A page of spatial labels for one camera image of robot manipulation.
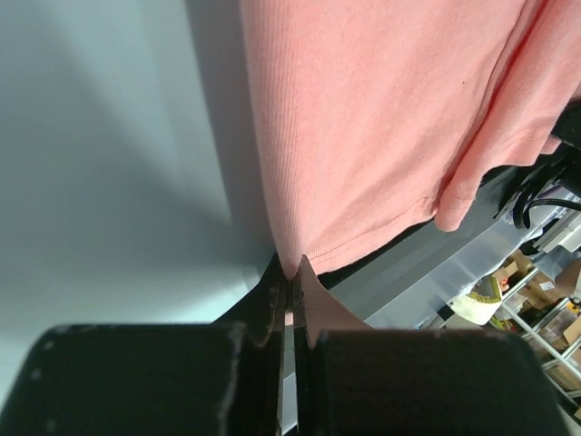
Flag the yellow white cloth bundle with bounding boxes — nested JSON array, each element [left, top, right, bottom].
[[448, 275, 503, 326]]

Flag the salmon pink t shirt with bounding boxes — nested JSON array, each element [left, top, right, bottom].
[[240, 1, 580, 276]]

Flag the cardboard boxes on shelf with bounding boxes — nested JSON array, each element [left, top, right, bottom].
[[488, 250, 580, 404]]

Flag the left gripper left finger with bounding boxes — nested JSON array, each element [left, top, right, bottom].
[[13, 258, 288, 435]]

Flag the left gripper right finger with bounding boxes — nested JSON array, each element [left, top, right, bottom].
[[292, 258, 568, 435]]

